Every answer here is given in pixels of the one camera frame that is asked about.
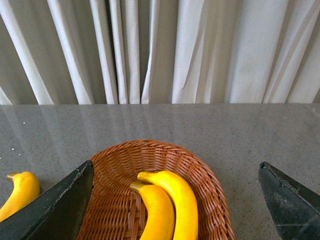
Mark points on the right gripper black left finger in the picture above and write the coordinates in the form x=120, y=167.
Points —
x=57, y=214

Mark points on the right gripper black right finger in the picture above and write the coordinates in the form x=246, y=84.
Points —
x=294, y=208

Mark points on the yellow banana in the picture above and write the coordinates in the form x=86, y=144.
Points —
x=26, y=188
x=160, y=223
x=184, y=201

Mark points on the right brown wicker basket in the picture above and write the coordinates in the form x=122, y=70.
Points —
x=115, y=212

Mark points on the white pleated curtain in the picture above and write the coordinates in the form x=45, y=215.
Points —
x=85, y=52

